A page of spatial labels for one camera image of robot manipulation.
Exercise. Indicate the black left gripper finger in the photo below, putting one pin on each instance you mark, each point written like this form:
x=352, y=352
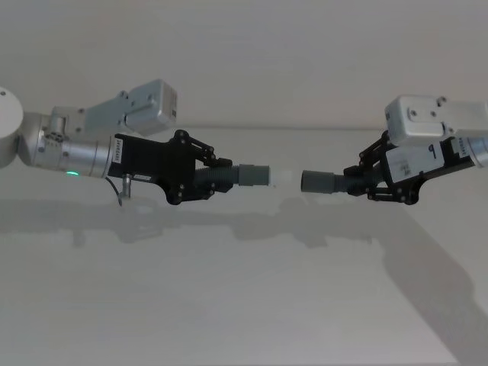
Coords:
x=206, y=154
x=213, y=188

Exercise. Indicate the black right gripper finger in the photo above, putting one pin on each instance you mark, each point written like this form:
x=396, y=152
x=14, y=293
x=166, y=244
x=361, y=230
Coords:
x=375, y=192
x=371, y=152

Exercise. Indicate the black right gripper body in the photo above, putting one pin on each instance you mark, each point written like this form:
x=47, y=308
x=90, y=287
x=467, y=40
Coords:
x=419, y=164

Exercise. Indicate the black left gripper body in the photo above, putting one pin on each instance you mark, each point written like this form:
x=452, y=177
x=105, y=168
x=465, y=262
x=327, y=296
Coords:
x=152, y=160

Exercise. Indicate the small white plastic connector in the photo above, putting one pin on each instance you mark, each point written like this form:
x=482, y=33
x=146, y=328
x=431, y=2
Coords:
x=283, y=179

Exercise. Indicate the white table cloth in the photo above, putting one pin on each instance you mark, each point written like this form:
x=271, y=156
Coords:
x=228, y=305

